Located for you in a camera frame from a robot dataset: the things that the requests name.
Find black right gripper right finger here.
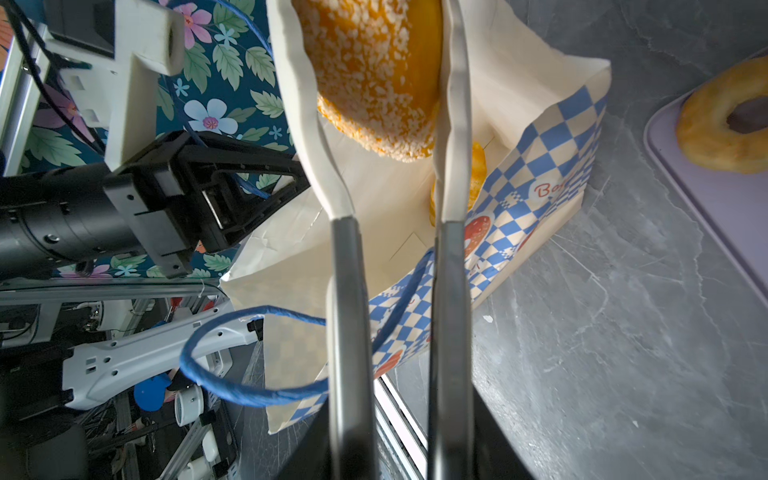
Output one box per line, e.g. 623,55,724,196
473,388,534,480

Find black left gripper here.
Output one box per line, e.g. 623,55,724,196
102,131,309,278

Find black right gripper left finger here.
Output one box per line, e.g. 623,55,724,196
277,413,332,480

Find steel tongs with beige tips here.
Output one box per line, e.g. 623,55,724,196
267,1,474,479

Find sesame coated bread roll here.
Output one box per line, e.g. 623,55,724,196
293,0,443,163

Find blue checkered paper bag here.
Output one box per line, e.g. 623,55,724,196
178,0,613,434

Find ring shaped bagel bread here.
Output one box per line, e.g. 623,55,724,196
676,56,767,174

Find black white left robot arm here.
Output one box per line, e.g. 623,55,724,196
1,131,309,421

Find lilac plastic tray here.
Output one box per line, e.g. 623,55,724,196
643,47,768,308

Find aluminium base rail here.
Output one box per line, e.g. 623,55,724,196
373,376,428,479

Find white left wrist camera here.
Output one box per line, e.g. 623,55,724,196
43,1,185,171

